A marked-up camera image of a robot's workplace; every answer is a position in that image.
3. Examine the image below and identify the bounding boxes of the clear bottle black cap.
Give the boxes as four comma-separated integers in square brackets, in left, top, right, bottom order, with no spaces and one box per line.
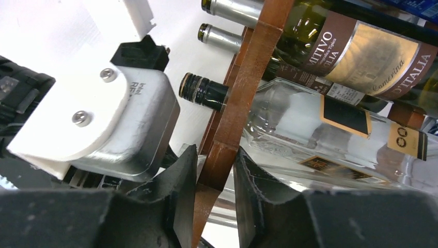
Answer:
[179,72,438,191]

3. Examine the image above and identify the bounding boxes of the blue liquid square bottle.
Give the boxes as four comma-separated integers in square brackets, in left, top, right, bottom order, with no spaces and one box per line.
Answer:
[381,0,437,24]

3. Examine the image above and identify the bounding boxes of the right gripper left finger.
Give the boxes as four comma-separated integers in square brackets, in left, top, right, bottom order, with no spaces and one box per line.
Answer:
[1,145,197,247]

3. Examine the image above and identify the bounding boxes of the green wine bottle back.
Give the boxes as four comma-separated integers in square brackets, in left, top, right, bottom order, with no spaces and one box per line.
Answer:
[201,1,437,117]

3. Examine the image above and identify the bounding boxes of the dark wine bottle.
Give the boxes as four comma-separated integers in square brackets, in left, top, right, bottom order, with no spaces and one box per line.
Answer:
[197,23,387,113]

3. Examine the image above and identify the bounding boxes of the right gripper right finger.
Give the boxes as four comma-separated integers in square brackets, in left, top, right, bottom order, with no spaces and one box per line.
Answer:
[233,148,437,247]

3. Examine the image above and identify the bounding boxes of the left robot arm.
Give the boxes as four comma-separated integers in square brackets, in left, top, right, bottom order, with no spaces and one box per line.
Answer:
[1,57,180,191]

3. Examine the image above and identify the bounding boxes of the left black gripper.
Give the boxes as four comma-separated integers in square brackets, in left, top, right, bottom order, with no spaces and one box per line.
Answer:
[51,166,143,192]

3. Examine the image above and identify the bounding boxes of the wooden wine rack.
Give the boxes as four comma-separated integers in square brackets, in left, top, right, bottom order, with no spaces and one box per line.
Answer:
[191,0,428,248]

